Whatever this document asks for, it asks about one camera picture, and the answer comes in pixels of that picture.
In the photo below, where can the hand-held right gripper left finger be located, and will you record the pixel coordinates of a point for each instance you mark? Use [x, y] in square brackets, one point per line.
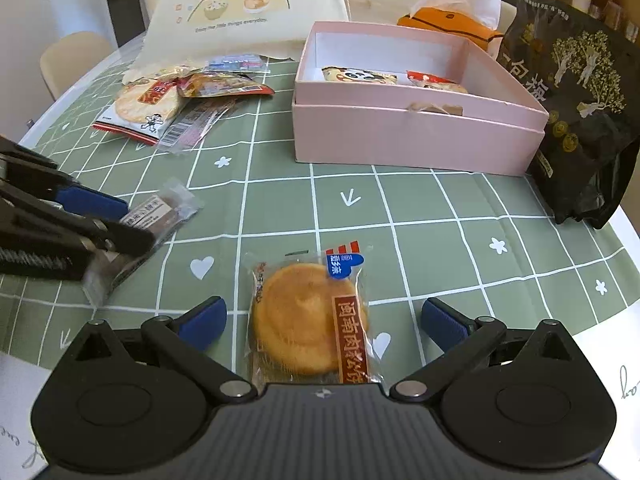
[205, 324]

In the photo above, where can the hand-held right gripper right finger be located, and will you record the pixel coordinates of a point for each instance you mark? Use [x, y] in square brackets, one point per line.
[445, 322]

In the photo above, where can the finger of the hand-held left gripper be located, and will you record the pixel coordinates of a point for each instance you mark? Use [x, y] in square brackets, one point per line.
[125, 237]
[92, 201]

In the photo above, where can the brown bar snack packet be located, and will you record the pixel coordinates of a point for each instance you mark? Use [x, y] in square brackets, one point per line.
[157, 210]

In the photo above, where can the round pastry packet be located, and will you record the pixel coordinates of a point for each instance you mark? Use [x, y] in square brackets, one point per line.
[300, 320]

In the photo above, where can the round rice cracker packet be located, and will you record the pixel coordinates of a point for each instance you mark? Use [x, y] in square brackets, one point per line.
[140, 105]

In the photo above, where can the clear barcode snack packet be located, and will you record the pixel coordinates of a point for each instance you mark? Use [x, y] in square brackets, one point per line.
[195, 122]

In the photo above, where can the red and yellow snack packet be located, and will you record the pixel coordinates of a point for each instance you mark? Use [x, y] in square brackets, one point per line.
[220, 85]

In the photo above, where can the pink cardboard box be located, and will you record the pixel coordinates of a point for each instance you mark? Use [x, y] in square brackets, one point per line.
[400, 135]

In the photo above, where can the green checked tablecloth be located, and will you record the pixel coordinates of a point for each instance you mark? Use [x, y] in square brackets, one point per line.
[350, 210]

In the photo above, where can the white handwritten paper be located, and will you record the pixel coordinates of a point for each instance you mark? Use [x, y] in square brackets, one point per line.
[20, 410]
[622, 400]

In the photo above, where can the blue and red small packet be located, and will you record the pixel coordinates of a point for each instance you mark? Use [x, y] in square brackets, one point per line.
[235, 63]

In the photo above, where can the cream cartoon tote bag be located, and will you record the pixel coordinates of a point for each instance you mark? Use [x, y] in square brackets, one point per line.
[240, 35]

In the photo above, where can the red and white snack packet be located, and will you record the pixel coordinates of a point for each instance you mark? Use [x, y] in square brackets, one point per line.
[432, 81]

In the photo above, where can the black patterned box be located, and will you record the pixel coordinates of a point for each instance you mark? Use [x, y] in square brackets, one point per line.
[575, 110]

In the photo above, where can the panda print snack packet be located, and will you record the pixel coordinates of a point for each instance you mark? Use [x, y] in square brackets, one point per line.
[360, 76]

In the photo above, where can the orange packet in wrapper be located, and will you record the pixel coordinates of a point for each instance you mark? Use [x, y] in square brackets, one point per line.
[450, 20]

